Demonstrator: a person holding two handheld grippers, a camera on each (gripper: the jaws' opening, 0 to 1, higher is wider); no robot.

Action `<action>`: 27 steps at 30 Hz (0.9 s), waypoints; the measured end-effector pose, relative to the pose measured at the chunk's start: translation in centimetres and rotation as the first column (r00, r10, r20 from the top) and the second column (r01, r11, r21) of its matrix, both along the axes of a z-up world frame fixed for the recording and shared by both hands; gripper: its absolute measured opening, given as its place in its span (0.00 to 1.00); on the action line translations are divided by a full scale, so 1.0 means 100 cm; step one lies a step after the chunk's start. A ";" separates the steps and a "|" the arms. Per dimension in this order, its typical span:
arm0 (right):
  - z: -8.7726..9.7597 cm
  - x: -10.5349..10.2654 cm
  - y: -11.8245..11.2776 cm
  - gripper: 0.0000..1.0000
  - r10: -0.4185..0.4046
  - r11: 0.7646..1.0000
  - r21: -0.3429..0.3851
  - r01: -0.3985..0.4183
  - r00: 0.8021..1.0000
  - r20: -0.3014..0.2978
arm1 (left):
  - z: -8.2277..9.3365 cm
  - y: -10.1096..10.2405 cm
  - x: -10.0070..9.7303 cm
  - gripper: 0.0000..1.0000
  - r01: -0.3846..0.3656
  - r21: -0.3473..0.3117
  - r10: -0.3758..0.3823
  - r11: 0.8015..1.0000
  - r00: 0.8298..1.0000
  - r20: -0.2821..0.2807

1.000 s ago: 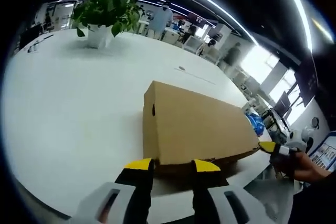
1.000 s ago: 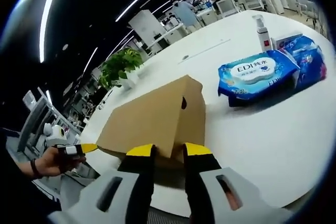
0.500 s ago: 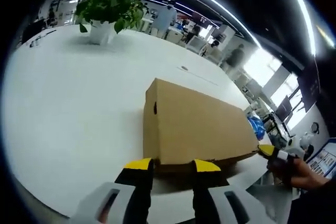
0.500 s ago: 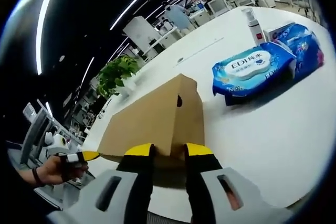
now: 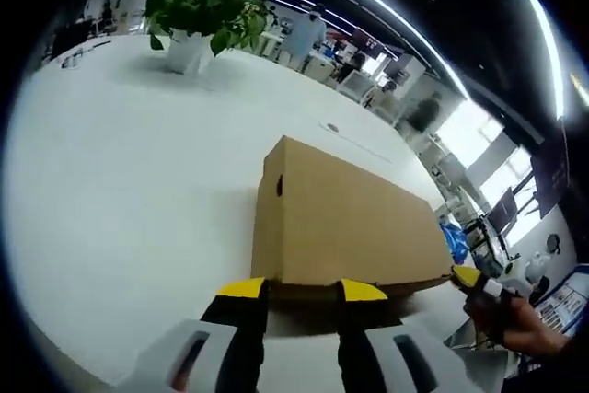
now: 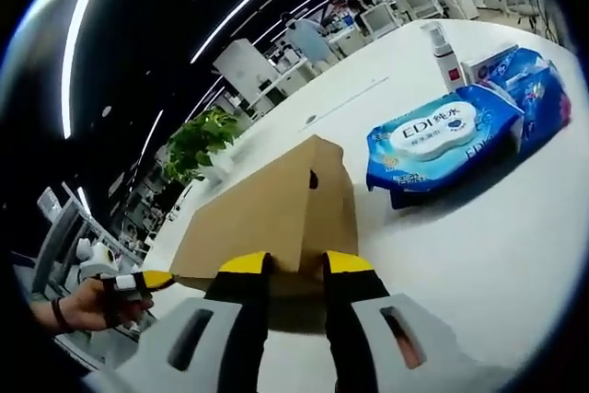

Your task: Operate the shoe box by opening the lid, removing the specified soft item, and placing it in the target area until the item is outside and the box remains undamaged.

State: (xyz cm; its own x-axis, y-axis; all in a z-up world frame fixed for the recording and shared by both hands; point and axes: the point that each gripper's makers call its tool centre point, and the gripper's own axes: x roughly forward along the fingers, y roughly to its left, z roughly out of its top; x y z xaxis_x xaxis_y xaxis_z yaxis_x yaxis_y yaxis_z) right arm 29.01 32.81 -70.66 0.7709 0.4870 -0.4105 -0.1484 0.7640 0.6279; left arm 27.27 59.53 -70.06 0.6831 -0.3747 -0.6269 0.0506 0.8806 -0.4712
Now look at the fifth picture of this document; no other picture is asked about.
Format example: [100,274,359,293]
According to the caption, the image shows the grey mesh chair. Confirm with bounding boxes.
[442,318,510,369]

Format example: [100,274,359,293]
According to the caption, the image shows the blue white plastic packets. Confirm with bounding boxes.
[438,221,474,266]

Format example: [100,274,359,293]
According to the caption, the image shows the white office chair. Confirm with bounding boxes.
[337,71,372,102]

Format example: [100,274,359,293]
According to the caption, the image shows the dark computer monitor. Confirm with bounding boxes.
[486,186,517,238]

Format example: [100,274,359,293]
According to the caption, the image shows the dark wall screen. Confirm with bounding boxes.
[534,128,572,220]

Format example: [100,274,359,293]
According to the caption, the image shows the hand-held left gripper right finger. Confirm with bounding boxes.
[334,278,482,393]

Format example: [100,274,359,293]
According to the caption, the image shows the person's right hand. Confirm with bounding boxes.
[463,292,572,358]

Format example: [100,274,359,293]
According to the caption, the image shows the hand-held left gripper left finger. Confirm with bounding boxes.
[128,276,271,393]

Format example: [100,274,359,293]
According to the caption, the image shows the green potted plant white pot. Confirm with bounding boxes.
[144,0,271,75]

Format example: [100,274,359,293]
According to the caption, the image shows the brown cardboard shoe box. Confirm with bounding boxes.
[250,134,456,301]

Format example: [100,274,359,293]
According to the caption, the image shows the small tool with black handle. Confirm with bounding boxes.
[59,40,111,68]

